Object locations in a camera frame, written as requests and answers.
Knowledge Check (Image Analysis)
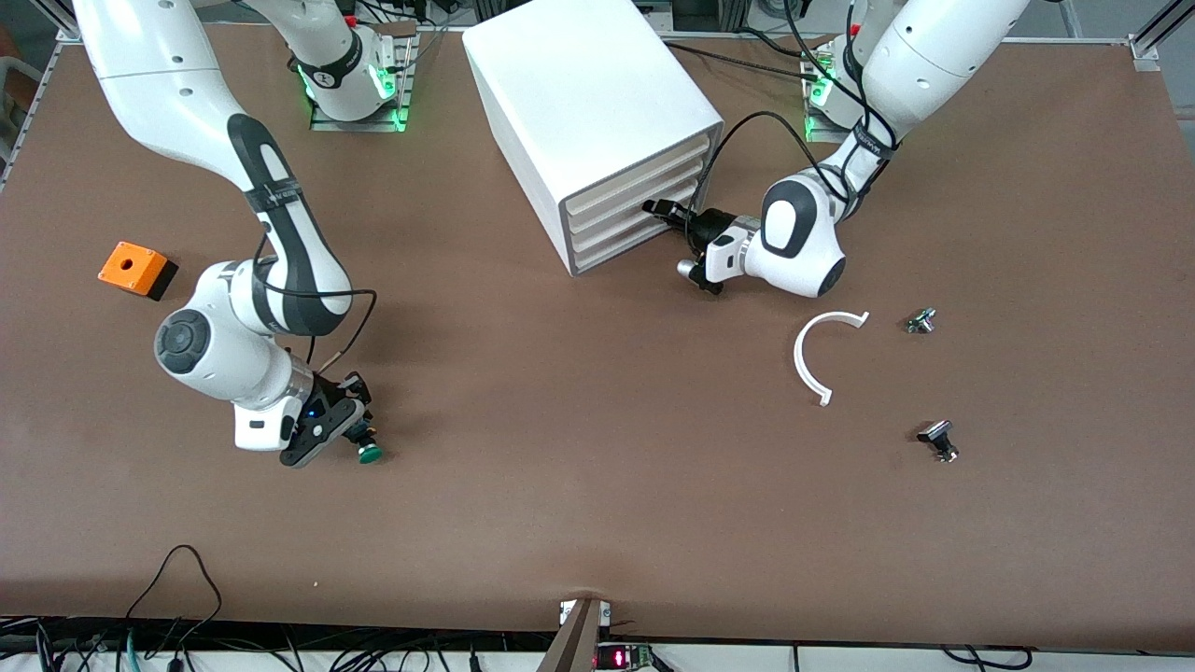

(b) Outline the white pull-out drawer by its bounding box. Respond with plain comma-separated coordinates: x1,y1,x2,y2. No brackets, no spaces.
568,154,709,242
572,210,701,277
569,182,703,260
564,129,720,223

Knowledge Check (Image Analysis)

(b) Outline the white drawer cabinet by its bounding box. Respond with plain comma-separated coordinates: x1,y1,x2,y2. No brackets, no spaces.
462,0,726,278

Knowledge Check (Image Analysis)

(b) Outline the white curved plastic arc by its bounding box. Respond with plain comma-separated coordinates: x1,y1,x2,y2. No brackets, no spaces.
794,311,871,408

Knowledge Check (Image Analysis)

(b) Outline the orange box with hole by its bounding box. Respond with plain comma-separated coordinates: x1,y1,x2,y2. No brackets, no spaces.
98,242,180,302

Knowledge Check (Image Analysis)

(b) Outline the device with red display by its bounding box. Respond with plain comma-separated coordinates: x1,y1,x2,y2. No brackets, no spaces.
597,642,656,672

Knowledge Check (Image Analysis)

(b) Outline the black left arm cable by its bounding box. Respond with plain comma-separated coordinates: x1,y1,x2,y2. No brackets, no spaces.
696,0,903,236

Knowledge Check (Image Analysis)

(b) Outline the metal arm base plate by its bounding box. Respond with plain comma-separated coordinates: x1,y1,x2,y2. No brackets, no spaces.
803,47,855,144
310,23,417,133

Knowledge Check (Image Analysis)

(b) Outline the black cable on table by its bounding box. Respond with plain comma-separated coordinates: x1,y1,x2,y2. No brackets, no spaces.
665,28,824,85

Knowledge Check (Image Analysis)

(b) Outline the black looped cable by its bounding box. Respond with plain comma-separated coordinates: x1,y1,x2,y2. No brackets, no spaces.
126,545,224,647

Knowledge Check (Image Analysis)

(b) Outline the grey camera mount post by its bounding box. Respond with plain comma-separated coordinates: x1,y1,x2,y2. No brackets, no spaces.
537,597,613,672

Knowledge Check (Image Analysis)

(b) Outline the black silver key switch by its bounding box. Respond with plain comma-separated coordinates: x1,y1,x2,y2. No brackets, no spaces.
916,420,961,465

